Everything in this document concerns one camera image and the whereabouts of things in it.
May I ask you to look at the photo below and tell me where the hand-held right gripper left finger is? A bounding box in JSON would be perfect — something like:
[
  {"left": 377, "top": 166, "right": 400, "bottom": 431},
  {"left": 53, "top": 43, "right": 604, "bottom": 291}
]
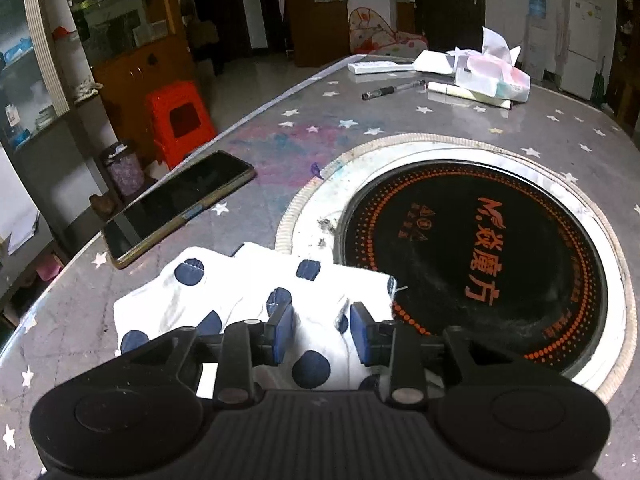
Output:
[{"left": 117, "top": 302, "right": 294, "bottom": 409}]

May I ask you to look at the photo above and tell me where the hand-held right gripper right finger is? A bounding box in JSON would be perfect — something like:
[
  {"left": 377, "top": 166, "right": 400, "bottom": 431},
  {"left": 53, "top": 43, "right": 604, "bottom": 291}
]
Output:
[{"left": 350, "top": 301, "right": 523, "bottom": 407}]

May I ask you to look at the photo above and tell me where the white polka dot garment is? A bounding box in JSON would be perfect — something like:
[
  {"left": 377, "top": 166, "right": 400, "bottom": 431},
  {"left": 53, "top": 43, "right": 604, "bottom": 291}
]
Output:
[{"left": 114, "top": 242, "right": 398, "bottom": 393}]

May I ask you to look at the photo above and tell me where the built-in round induction cooker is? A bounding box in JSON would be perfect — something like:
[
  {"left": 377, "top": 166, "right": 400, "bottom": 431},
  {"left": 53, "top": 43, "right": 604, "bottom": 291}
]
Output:
[{"left": 275, "top": 132, "right": 630, "bottom": 406}]

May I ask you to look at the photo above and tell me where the black smartphone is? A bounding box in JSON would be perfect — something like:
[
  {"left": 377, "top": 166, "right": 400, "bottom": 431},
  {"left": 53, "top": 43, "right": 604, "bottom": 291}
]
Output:
[{"left": 102, "top": 150, "right": 257, "bottom": 269}]

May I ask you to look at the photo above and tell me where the purple patterned jar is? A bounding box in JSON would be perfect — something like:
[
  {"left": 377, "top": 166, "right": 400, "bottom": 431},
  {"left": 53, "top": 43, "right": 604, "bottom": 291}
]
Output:
[{"left": 100, "top": 142, "right": 146, "bottom": 204}]

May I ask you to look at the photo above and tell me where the red plastic stool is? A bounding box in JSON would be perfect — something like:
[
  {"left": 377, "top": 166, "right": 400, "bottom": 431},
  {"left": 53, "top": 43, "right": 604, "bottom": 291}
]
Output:
[{"left": 145, "top": 80, "right": 217, "bottom": 171}]

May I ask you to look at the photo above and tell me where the black pen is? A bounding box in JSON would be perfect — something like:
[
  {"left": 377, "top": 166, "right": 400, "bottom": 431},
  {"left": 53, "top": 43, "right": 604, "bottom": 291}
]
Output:
[{"left": 362, "top": 80, "right": 427, "bottom": 102}]

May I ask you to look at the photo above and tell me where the pale yellow notepad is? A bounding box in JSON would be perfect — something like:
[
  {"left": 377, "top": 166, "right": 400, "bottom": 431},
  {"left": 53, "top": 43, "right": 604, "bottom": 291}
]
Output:
[{"left": 426, "top": 81, "right": 513, "bottom": 110}]

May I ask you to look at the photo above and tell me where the white remote control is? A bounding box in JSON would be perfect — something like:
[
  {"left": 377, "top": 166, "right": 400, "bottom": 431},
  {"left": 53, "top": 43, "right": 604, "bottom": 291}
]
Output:
[{"left": 348, "top": 60, "right": 416, "bottom": 76}]

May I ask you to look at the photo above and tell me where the white paper sheet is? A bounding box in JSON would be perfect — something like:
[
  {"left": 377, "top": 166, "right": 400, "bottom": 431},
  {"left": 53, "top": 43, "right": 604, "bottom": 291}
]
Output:
[{"left": 414, "top": 50, "right": 458, "bottom": 74}]

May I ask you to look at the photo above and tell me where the pastel tissue pack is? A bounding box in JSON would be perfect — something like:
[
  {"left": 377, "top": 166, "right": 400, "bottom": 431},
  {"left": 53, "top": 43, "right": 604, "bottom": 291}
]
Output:
[{"left": 446, "top": 26, "right": 532, "bottom": 104}]

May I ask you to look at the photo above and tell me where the floral mesh food cover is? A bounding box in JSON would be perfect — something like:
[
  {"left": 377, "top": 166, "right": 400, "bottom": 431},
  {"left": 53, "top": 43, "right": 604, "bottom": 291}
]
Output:
[{"left": 348, "top": 7, "right": 429, "bottom": 55}]

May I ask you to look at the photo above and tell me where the dark wooden door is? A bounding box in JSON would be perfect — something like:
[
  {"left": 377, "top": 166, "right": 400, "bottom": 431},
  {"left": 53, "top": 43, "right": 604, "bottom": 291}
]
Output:
[{"left": 414, "top": 0, "right": 486, "bottom": 54}]

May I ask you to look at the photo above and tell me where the white water dispenser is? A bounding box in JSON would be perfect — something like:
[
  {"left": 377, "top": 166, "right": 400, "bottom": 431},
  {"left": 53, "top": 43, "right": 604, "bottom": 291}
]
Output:
[{"left": 522, "top": 0, "right": 551, "bottom": 82}]

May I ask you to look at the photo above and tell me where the white refrigerator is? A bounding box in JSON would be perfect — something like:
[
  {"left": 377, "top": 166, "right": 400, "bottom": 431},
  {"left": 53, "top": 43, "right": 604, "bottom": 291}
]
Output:
[{"left": 559, "top": 0, "right": 606, "bottom": 101}]

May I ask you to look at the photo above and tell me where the wooden wall cabinet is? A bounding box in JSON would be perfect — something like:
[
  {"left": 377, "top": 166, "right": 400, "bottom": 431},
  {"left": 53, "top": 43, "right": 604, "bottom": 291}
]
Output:
[{"left": 0, "top": 0, "right": 349, "bottom": 281}]

